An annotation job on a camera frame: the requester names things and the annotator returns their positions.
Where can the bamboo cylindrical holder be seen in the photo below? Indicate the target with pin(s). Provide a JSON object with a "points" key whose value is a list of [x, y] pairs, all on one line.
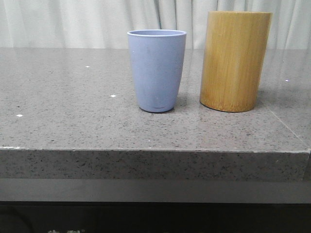
{"points": [[234, 53]]}

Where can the blue plastic cup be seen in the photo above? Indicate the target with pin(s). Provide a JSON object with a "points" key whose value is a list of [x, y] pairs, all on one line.
{"points": [[156, 58]]}

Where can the grey pleated curtain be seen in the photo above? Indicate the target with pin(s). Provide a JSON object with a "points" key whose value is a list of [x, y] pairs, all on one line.
{"points": [[102, 24]]}

